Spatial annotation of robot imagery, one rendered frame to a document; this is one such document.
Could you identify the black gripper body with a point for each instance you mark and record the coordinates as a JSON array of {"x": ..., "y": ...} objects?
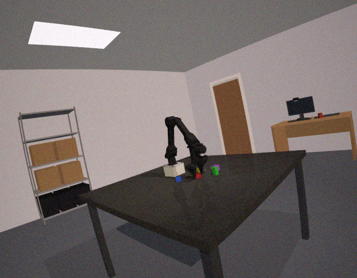
[{"x": 193, "y": 163}]

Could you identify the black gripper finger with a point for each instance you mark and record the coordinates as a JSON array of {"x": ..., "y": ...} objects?
[
  {"x": 193, "y": 171},
  {"x": 200, "y": 166}
]

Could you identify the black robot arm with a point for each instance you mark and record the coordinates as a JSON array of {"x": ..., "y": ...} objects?
[{"x": 194, "y": 145}]

